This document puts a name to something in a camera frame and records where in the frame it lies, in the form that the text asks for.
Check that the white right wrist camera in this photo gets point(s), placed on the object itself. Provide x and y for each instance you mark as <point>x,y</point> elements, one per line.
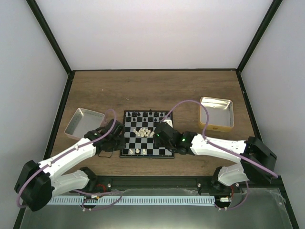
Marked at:
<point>168,121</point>

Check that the black enclosure frame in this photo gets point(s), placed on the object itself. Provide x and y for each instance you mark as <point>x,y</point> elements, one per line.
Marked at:
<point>152,88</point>

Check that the gold metal tin box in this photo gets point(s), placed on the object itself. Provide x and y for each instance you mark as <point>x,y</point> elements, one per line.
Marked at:
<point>221,114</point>

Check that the row of black chess pieces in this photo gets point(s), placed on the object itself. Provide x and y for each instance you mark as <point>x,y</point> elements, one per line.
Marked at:
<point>142,115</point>

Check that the pile of white chess pieces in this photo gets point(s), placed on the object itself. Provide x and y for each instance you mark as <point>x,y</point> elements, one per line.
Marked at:
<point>143,132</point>

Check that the light blue cable duct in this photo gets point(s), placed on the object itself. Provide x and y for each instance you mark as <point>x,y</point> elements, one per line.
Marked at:
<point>135,200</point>

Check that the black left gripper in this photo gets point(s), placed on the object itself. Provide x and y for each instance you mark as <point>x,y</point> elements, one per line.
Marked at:
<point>122,143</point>

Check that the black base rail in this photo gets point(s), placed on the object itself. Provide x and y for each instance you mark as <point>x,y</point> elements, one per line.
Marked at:
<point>157,182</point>

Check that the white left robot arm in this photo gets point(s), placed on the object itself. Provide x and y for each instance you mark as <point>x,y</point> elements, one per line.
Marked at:
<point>39,182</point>

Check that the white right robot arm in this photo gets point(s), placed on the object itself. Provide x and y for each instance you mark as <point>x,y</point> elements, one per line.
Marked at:
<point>253,160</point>

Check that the pink metal tin box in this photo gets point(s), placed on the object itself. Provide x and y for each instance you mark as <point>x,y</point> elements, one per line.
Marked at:
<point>83,121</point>

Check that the black white chess board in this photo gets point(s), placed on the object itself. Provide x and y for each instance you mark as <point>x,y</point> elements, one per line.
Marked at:
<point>134,142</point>

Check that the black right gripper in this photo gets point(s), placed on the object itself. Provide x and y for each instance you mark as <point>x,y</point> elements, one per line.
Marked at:
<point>157,141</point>

